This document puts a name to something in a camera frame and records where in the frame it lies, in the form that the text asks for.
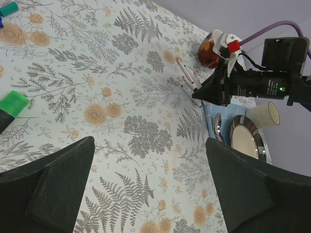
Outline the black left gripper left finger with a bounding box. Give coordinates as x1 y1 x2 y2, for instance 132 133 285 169
0 136 95 233

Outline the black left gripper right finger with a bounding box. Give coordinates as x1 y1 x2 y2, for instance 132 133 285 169
206 138 311 233

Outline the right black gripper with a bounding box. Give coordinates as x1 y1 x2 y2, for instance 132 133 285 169
192 37 311 110

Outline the blue cap whiteboard marker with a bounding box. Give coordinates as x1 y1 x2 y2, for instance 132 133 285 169
180 85 203 107

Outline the green cap highlighter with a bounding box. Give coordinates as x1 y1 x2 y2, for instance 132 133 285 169
0 91 29 133

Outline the blue pen cap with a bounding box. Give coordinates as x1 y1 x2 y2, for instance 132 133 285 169
0 17 4 28

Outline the teal pen cap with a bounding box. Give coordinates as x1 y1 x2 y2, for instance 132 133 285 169
0 2 19 17

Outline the teal cap marker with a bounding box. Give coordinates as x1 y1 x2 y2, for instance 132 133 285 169
184 66 202 89

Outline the red cap whiteboard marker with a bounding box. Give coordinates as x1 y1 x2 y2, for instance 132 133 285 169
176 58 194 84

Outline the metal spoon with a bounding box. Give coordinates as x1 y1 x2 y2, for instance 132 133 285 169
213 113 223 142

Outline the red and white bowl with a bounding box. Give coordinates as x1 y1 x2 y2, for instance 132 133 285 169
198 29 223 69

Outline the dark rimmed plate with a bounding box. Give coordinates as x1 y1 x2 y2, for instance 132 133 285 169
230 115 266 162

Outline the cream enamel mug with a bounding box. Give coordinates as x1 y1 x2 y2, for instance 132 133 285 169
245 102 280 129

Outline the floral patterned table mat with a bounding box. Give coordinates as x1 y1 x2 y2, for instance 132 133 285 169
0 0 226 233

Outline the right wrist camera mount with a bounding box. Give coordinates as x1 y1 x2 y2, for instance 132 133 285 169
212 29 241 77

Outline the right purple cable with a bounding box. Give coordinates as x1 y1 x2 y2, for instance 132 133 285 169
239 20 311 60

